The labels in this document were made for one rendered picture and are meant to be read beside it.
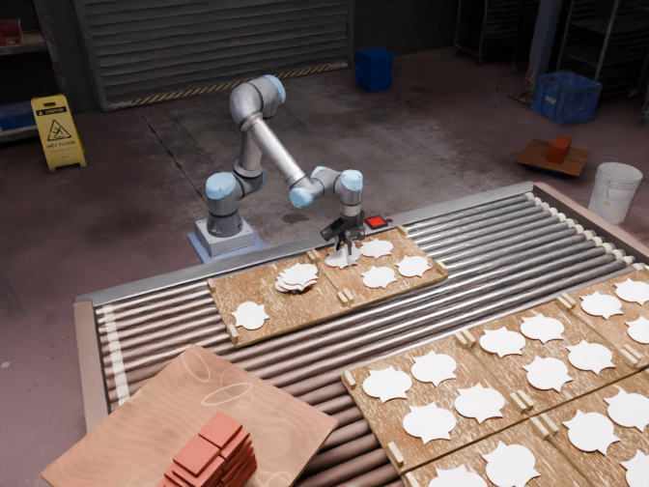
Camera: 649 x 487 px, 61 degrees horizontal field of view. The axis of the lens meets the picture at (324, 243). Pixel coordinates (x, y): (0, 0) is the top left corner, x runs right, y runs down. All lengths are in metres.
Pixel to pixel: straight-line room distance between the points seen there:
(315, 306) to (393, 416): 0.51
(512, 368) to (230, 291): 0.97
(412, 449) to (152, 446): 0.66
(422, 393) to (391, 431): 0.16
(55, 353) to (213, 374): 1.90
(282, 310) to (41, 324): 2.00
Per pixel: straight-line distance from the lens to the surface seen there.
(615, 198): 4.39
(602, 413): 1.76
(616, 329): 2.04
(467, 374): 1.73
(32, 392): 3.22
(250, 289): 1.98
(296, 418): 1.45
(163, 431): 1.49
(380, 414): 1.60
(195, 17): 6.44
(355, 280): 2.00
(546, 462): 1.60
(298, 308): 1.89
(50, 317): 3.63
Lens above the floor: 2.20
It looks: 35 degrees down
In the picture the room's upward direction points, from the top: straight up
